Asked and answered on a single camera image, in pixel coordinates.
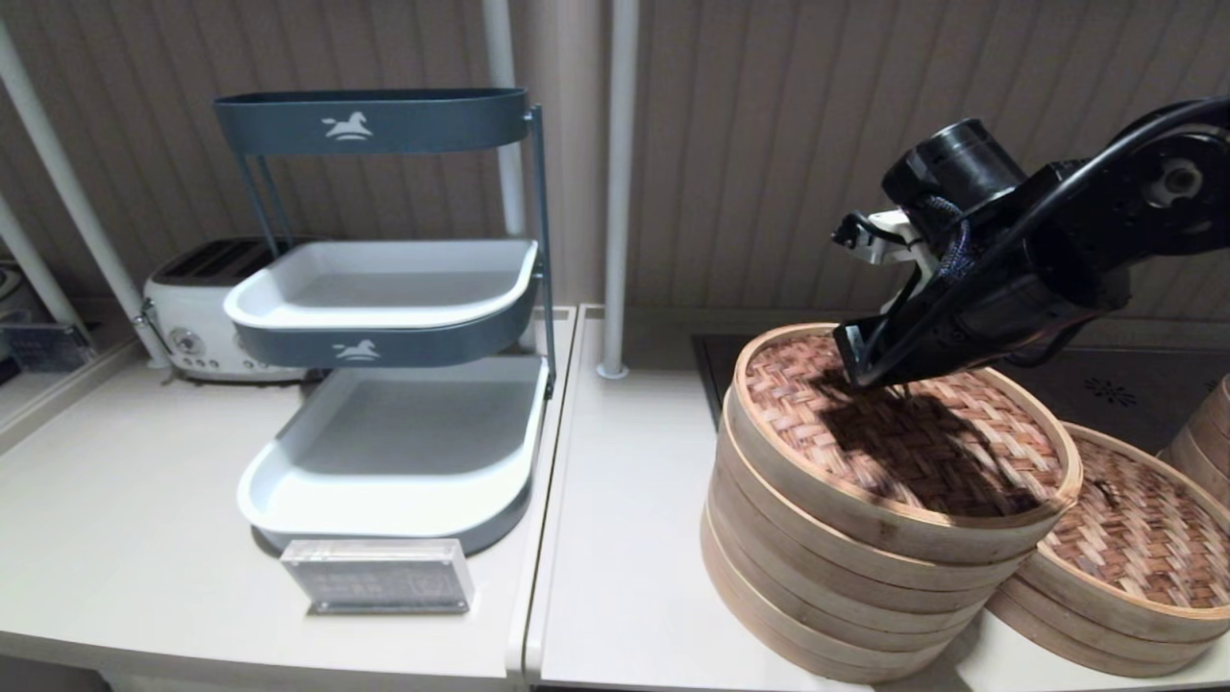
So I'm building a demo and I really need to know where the woven bamboo steamer lid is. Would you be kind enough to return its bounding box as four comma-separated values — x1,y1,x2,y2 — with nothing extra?
723,322,1085,568

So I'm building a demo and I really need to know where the bamboo steamer stack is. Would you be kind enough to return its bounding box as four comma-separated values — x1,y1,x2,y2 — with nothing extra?
1158,375,1230,506

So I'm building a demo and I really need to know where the short bamboo steamer with lid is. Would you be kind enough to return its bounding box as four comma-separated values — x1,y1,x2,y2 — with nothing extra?
1019,421,1230,645

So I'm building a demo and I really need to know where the bamboo steamer basket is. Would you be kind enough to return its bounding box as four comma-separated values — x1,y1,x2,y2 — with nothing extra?
988,567,1230,679
706,471,1000,655
700,519,972,686
716,404,1044,616

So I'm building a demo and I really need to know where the black induction cooktop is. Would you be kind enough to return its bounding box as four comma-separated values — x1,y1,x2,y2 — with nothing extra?
692,332,1230,453

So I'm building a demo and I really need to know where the white upright support pole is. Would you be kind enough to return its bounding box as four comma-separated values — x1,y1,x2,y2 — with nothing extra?
594,0,641,381
479,0,529,241

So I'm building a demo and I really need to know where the teal and white rack tray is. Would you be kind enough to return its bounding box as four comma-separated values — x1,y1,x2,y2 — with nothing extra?
212,88,530,158
223,238,539,371

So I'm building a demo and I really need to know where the grey square plastic tray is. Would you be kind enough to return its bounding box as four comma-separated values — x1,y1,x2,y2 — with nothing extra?
236,356,551,558

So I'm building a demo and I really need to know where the clear acrylic warning sign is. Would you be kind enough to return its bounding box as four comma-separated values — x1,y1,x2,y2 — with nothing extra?
281,538,474,616

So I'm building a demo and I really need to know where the white retro toaster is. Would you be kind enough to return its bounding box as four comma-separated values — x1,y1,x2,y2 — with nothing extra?
139,236,323,385

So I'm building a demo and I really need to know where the white slanted support pole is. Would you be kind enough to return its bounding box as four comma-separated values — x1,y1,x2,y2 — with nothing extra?
0,19,172,371
0,197,83,333

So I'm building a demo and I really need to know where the small dark acrylic sign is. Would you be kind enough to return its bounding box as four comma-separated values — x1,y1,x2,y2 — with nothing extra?
0,322,97,376

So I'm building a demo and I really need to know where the braided sleeve cable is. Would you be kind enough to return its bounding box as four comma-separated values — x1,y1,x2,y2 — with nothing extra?
922,195,976,282

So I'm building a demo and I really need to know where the teal metal rack frame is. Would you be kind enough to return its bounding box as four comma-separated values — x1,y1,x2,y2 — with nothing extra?
235,104,558,401

